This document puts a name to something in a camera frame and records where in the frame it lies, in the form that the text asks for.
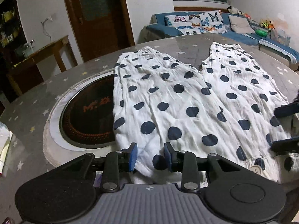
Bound white navy polka dot pants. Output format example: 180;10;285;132
113;43;298;183

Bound round black induction cooktop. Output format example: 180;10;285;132
59;74;115;149

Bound blue sofa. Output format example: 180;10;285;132
142;10;298;71

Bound green toy on sofa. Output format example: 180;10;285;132
255;29;268;38

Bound yellow toy on sofa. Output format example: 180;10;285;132
261;20;274;29

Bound grey square cushion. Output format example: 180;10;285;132
229;15;255;34

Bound black white plush toy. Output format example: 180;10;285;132
227;6;242;16

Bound butterfly print pillow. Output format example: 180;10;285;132
165;10;228;35

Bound white tissue pack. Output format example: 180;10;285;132
0;122;13;175

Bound brown wooden side table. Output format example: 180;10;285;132
7;35;78;96

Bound clear glass kettle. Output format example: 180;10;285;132
22;39;35;58

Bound dark wooden door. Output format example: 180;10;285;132
65;0;135;62

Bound dark shelving unit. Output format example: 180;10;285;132
1;0;27;72

